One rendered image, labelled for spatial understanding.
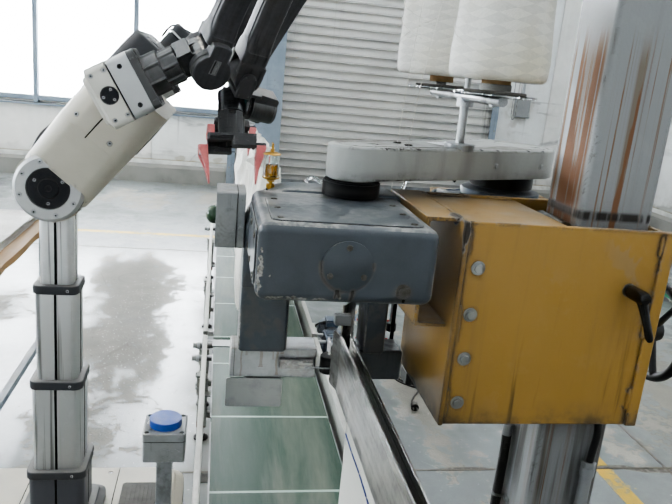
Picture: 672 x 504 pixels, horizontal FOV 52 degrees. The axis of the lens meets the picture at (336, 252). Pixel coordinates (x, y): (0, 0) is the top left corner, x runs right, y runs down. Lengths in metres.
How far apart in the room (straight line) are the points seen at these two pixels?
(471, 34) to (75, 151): 0.96
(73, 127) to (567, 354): 1.10
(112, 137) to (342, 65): 7.19
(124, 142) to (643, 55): 1.04
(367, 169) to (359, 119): 7.71
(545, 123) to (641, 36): 8.49
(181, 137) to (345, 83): 2.11
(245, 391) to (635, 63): 0.79
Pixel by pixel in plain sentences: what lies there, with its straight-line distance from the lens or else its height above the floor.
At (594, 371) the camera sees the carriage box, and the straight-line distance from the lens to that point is 1.14.
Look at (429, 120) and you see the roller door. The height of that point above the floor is 1.01.
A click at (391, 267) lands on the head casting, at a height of 1.28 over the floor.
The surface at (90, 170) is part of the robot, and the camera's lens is 1.64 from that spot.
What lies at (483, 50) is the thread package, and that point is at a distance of 0.99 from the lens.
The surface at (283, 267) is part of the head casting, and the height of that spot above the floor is 1.28.
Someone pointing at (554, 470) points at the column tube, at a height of 0.91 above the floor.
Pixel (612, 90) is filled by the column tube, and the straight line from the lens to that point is 1.10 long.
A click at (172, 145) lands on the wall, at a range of 8.68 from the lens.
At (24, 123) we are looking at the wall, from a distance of 8.93.
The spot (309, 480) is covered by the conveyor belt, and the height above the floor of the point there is 0.38.
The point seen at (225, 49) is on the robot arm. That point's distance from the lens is 1.40.
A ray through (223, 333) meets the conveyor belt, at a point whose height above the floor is 0.38.
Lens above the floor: 1.52
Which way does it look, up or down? 15 degrees down
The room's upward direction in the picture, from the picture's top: 5 degrees clockwise
